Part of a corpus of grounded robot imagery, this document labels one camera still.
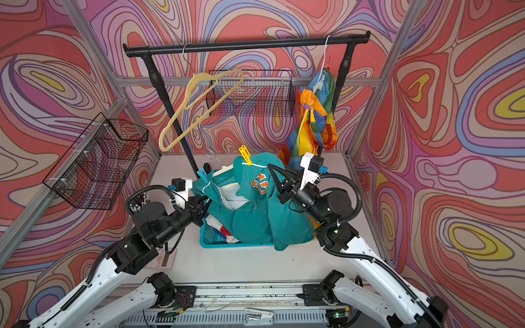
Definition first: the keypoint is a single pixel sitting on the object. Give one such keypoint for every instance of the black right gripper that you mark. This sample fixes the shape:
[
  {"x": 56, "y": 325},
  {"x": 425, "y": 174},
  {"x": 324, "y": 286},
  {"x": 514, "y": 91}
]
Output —
[{"x": 289, "y": 188}]

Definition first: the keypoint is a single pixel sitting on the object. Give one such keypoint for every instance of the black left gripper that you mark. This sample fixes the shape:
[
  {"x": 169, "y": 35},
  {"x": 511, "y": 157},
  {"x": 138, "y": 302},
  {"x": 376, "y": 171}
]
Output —
[{"x": 195, "y": 211}]

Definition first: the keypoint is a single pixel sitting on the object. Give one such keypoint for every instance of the blue clothespin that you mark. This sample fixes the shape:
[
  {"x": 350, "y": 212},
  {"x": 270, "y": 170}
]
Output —
[{"x": 203, "y": 175}]

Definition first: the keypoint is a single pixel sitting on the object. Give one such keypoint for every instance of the blue white red jacket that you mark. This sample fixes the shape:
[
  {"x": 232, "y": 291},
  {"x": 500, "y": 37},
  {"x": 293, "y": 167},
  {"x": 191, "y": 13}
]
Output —
[{"x": 220, "y": 234}]

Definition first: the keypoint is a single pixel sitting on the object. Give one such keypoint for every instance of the silver hook hanger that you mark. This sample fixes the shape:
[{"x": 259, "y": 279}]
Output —
[{"x": 224, "y": 168}]

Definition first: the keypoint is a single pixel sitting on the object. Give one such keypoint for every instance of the teal green jacket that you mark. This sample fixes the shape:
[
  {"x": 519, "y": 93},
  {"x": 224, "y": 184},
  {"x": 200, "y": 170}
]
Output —
[{"x": 244, "y": 199}]

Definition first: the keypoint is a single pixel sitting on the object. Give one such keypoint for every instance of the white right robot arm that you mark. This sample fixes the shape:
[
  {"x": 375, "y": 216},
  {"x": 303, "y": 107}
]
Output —
[{"x": 333, "y": 200}]

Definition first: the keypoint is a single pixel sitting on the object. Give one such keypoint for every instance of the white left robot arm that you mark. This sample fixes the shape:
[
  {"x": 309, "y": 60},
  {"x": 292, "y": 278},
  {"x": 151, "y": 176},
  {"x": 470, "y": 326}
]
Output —
[{"x": 158, "y": 215}]

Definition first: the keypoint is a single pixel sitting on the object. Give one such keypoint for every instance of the teal plastic basket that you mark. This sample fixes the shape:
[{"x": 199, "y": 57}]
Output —
[{"x": 206, "y": 241}]

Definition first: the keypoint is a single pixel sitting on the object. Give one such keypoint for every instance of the multicolour patchwork jacket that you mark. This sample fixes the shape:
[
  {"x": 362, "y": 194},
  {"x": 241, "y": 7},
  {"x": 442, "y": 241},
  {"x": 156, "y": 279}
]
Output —
[{"x": 316, "y": 129}]

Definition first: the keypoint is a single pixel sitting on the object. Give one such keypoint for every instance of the cup of pencils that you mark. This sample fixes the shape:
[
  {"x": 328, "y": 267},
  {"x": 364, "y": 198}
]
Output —
[{"x": 134, "y": 204}]

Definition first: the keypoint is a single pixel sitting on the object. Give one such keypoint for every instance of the pink calculator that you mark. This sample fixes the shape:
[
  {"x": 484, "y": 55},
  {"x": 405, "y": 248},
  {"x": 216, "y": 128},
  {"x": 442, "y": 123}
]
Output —
[{"x": 167, "y": 259}]

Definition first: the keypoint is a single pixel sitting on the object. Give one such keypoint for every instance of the black clothes rack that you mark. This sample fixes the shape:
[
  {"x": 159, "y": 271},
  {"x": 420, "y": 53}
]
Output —
[{"x": 146, "y": 53}]

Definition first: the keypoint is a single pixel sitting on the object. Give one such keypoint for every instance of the small black wire basket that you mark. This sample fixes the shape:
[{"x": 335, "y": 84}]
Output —
[{"x": 261, "y": 93}]

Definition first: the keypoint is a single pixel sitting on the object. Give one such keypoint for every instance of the white wire hanger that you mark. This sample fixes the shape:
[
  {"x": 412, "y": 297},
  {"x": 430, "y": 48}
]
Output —
[{"x": 323, "y": 57}]

